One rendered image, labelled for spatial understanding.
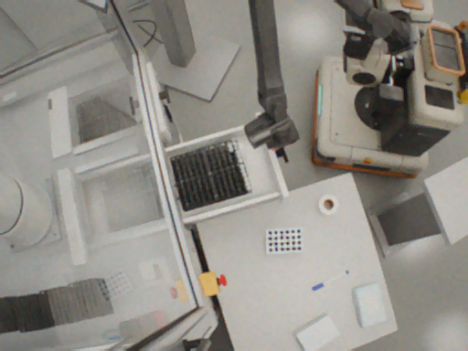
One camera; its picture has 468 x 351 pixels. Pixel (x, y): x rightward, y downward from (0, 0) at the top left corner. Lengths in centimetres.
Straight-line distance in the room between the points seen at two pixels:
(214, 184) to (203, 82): 122
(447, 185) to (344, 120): 73
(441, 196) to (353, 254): 44
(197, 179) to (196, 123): 107
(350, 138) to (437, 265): 97
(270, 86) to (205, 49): 152
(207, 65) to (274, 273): 148
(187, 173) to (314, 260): 52
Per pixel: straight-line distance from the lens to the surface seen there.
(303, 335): 124
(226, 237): 127
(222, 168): 117
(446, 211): 149
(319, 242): 128
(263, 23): 88
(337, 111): 197
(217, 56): 238
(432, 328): 234
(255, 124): 99
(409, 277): 223
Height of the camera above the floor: 202
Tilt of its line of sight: 75 degrees down
